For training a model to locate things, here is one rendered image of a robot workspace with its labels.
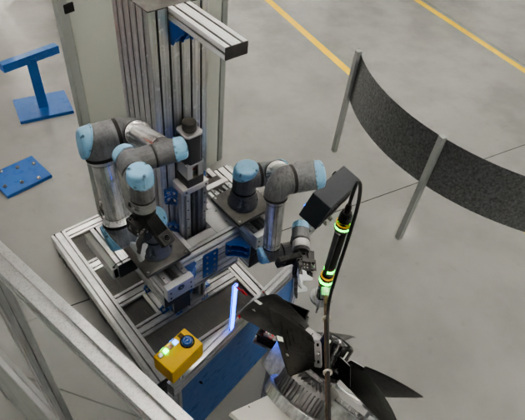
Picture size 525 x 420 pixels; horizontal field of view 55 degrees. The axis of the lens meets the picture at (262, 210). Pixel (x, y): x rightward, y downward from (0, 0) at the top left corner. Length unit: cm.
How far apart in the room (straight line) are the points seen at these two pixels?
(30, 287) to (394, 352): 268
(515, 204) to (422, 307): 89
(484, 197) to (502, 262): 83
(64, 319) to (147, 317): 215
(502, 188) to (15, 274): 290
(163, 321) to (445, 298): 191
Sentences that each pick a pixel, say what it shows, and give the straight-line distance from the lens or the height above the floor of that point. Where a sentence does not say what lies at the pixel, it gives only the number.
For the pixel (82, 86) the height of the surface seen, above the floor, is 122.
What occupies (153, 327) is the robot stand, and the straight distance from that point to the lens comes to 299.
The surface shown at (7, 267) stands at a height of 205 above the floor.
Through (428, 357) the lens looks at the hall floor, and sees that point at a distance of 342.
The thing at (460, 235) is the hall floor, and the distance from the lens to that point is 417.
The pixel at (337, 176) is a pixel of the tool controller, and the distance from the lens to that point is 236.
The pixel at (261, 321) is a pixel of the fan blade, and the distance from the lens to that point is 189.
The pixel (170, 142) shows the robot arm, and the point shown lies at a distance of 156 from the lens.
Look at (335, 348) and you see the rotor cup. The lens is 180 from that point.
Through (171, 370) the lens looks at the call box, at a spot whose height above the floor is 107.
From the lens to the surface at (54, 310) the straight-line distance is 93.
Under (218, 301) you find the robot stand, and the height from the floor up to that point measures 21.
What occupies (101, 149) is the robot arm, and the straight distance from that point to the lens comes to 188.
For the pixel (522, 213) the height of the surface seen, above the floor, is 69.
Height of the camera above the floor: 280
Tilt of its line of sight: 46 degrees down
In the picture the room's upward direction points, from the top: 7 degrees clockwise
